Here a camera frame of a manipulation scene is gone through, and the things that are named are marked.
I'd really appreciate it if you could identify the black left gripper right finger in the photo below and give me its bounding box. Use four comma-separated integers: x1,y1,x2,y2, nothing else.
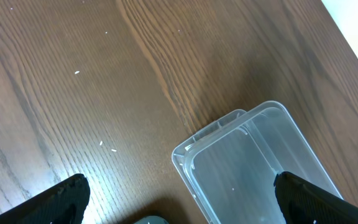
273,171,358,224

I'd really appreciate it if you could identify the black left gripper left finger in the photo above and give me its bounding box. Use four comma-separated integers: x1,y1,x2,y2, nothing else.
0,174,90,224

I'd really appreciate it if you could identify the clear plastic bin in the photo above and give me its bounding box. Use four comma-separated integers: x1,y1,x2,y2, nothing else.
184,101,339,223

